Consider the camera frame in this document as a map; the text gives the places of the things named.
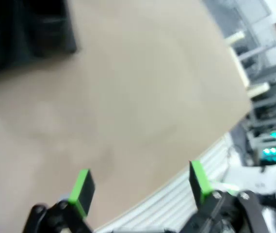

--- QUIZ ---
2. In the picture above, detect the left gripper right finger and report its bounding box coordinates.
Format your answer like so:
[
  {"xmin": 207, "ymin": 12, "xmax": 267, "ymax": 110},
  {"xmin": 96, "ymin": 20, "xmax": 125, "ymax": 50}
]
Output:
[{"xmin": 182, "ymin": 160, "xmax": 271, "ymax": 233}]

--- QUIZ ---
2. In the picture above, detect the beige wooden frame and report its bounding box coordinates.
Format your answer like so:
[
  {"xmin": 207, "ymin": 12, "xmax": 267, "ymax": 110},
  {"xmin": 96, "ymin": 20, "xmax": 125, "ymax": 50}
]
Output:
[{"xmin": 225, "ymin": 31, "xmax": 271, "ymax": 98}]

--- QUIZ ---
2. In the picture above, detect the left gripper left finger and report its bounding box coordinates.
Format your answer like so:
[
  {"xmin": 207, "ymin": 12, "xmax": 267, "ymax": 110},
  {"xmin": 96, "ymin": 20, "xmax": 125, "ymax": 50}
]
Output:
[{"xmin": 22, "ymin": 169, "xmax": 97, "ymax": 233}]

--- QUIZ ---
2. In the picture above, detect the grey equipment rack with lights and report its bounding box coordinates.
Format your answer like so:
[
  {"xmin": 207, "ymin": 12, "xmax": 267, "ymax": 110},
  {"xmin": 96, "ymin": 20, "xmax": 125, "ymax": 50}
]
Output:
[{"xmin": 245, "ymin": 80, "xmax": 276, "ymax": 168}]

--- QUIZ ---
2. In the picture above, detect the black metal shoe stand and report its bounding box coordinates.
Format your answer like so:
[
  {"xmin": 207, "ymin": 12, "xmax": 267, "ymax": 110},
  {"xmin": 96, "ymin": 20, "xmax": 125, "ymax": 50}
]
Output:
[{"xmin": 0, "ymin": 0, "xmax": 78, "ymax": 77}]

